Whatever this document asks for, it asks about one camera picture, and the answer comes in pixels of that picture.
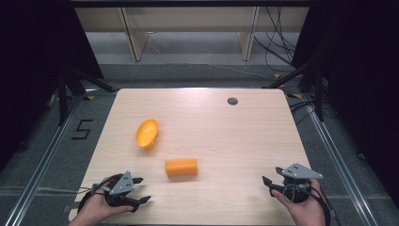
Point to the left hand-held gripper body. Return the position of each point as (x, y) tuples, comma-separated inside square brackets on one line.
[(123, 185)]

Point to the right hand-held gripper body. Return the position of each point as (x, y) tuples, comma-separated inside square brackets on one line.
[(298, 183)]

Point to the person's left hand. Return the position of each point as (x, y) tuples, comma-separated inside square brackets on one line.
[(95, 208)]

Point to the grey round table grommet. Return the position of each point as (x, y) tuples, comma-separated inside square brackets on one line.
[(232, 101)]

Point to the black metal stand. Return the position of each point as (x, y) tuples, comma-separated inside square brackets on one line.
[(63, 94), (318, 94)]

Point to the black curtain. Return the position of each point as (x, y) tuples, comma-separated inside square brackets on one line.
[(37, 62), (360, 78)]

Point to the orange plastic bowl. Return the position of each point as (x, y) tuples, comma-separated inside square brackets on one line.
[(146, 133)]

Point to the orange cylindrical block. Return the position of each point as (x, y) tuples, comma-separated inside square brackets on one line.
[(181, 167)]

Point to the metal floor rail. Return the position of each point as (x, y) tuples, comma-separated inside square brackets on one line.
[(44, 163), (338, 157)]

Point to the black tape numeral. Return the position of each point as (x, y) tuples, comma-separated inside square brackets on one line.
[(82, 129)]

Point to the person's right hand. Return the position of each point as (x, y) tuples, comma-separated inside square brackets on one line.
[(302, 211)]

